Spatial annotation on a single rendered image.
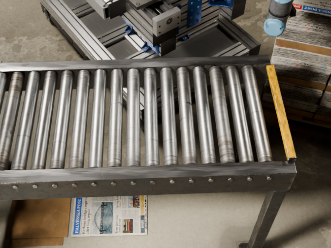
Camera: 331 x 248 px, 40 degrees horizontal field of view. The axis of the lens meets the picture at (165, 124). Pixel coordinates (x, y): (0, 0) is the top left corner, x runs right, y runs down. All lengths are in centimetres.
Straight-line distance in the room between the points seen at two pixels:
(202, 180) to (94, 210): 94
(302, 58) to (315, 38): 14
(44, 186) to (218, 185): 59
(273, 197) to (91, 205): 102
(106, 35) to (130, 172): 143
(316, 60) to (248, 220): 84
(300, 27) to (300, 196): 87
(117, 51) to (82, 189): 131
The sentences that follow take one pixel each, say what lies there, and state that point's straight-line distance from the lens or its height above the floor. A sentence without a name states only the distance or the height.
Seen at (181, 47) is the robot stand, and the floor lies 21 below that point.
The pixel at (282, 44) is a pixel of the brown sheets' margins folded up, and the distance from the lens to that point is 224.
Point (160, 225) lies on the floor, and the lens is 232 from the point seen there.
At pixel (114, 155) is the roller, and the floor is 80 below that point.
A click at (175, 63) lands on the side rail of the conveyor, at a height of 80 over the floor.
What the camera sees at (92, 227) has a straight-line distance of 234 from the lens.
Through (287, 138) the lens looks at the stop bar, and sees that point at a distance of 164.
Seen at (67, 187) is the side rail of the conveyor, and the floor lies 76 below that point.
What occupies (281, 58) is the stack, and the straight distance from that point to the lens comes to 229.
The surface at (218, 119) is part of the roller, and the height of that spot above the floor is 79.
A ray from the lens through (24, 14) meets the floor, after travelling 343.
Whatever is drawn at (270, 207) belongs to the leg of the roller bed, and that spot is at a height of 55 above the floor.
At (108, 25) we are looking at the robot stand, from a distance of 291.
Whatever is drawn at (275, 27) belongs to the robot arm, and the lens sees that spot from 172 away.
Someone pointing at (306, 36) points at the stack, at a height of 69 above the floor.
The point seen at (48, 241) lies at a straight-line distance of 236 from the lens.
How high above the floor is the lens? 212
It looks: 54 degrees down
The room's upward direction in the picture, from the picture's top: straight up
